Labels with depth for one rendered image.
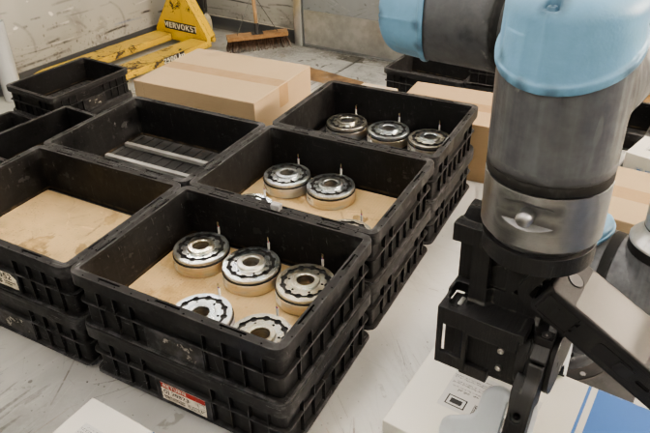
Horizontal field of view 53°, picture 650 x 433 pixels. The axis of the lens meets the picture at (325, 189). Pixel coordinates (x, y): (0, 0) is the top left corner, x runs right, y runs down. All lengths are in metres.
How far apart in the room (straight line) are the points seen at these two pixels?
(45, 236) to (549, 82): 1.17
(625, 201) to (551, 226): 1.02
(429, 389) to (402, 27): 0.29
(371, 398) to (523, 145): 0.81
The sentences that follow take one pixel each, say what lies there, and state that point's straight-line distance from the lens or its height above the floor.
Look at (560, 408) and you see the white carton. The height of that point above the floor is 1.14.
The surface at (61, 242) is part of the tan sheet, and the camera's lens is 1.36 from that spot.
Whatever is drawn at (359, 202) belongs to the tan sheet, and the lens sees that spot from 1.36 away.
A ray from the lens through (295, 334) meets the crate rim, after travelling 0.91.
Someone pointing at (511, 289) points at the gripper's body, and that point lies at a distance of 0.46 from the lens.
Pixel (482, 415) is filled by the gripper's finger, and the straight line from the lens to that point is 0.49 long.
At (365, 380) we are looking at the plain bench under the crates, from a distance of 1.16.
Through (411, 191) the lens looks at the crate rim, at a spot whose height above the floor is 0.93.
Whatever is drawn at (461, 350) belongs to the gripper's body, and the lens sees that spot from 0.48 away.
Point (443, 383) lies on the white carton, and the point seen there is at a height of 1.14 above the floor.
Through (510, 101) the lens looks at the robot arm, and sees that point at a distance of 0.37.
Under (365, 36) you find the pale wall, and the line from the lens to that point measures 4.63.
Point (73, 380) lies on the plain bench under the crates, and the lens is 1.25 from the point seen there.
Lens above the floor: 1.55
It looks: 31 degrees down
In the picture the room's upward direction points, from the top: 2 degrees counter-clockwise
